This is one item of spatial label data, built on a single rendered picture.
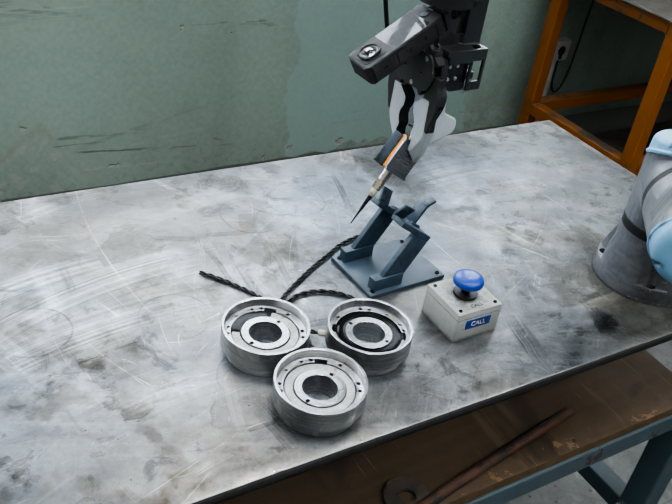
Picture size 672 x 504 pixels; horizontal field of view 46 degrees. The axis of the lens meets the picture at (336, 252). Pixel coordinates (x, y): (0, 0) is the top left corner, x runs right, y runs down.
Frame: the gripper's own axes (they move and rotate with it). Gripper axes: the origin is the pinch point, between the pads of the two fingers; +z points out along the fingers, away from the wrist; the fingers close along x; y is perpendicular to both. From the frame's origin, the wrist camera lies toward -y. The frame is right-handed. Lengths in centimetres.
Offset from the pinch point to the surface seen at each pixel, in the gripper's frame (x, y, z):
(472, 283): -14.6, 2.7, 12.4
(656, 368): -17, 54, 45
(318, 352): -14.3, -19.4, 16.1
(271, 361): -12.9, -24.7, 16.7
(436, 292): -11.6, 0.1, 15.2
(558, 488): -3, 65, 100
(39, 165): 148, -11, 78
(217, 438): -18.1, -33.7, 19.7
